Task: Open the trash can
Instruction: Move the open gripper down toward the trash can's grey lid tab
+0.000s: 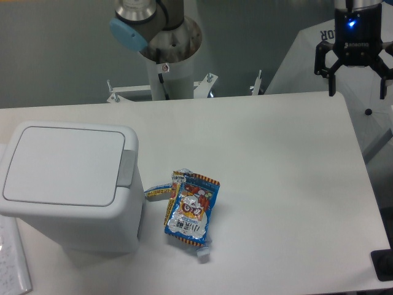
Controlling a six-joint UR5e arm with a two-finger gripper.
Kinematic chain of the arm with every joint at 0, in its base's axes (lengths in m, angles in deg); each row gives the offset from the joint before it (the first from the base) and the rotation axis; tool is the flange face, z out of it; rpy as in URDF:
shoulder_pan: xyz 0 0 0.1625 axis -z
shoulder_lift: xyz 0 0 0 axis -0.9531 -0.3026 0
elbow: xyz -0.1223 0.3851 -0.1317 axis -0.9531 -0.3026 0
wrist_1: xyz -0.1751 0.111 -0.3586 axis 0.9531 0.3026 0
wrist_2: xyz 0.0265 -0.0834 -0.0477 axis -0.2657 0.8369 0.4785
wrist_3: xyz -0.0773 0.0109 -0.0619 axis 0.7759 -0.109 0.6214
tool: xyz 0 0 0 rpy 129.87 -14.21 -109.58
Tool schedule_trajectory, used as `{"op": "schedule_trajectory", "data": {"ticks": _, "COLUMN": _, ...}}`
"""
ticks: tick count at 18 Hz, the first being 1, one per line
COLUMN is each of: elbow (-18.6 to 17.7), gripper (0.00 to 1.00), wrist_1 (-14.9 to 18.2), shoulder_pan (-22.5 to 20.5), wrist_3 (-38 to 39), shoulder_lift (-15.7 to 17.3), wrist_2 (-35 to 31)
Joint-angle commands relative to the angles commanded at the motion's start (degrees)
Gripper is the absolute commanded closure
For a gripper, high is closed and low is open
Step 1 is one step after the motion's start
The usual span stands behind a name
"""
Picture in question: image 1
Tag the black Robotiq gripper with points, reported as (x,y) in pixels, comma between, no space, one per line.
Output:
(357,43)

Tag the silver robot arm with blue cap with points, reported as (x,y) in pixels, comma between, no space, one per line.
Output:
(136,23)

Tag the white plastic trash can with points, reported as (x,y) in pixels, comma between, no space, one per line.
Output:
(112,228)

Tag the white trash can lid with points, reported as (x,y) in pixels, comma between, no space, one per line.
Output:
(62,166)

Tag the black clamp at table edge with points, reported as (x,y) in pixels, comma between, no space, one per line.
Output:
(382,262)

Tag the blue snack bag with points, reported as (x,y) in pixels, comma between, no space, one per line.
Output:
(190,206)

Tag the torn snack wrapper strip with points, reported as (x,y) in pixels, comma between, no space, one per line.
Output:
(159,192)

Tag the grey lid push button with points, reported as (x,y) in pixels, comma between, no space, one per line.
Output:
(126,168)

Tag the white metal base frame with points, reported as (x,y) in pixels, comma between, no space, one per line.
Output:
(164,89)

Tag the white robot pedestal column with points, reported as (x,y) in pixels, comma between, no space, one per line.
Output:
(172,53)

